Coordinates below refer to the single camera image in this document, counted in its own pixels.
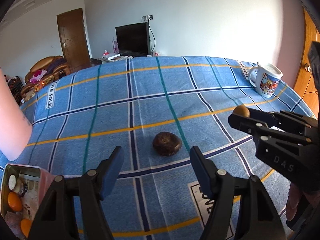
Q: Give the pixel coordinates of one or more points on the pink electric kettle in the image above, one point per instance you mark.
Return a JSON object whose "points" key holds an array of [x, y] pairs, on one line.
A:
{"points": [[15, 127]]}

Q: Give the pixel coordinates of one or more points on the dark brown interior door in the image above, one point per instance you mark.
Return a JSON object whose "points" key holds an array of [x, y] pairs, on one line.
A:
{"points": [[73, 39]]}

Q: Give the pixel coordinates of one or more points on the metal cookie tin box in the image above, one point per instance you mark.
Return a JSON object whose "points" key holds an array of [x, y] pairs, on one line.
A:
{"points": [[38, 181]]}

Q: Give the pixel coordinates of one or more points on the person hand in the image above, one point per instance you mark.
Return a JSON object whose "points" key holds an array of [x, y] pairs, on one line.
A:
{"points": [[299, 207]]}

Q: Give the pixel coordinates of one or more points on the dark purple round fruit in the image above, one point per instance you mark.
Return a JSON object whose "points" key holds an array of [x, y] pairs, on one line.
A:
{"points": [[13, 221]]}

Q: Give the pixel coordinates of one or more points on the black television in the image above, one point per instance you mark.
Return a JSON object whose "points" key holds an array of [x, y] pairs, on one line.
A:
{"points": [[133, 39]]}

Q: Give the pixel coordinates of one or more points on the small brown kiwi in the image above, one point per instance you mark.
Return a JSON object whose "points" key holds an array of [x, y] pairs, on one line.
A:
{"points": [[242, 110]]}

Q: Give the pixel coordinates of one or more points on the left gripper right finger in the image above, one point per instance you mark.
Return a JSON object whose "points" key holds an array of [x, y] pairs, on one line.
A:
{"points": [[208, 175]]}

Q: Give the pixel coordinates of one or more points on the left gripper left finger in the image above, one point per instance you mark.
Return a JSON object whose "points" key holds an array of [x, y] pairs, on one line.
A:
{"points": [[108, 172]]}

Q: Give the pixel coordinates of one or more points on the cut brown layered fruit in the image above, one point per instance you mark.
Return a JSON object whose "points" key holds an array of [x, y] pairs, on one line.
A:
{"points": [[17, 186]]}

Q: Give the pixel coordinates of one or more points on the blue plaid tablecloth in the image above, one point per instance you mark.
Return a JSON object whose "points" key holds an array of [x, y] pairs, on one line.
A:
{"points": [[127, 103]]}

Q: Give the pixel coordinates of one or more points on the white cartoon mug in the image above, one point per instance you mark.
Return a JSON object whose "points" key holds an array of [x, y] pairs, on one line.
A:
{"points": [[265, 78]]}

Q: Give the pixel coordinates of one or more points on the dark brown chestnut fruit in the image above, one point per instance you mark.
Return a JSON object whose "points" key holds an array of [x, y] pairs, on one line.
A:
{"points": [[166, 143]]}

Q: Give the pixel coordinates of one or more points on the orange wooden door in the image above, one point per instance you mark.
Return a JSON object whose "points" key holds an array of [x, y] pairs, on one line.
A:
{"points": [[304, 85]]}

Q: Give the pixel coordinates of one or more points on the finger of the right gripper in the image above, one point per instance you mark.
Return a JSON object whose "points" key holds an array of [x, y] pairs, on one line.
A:
{"points": [[295, 116], [257, 119]]}

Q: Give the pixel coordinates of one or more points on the orange tangerine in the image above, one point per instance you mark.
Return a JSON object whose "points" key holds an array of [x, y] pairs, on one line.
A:
{"points": [[25, 225], [14, 202]]}

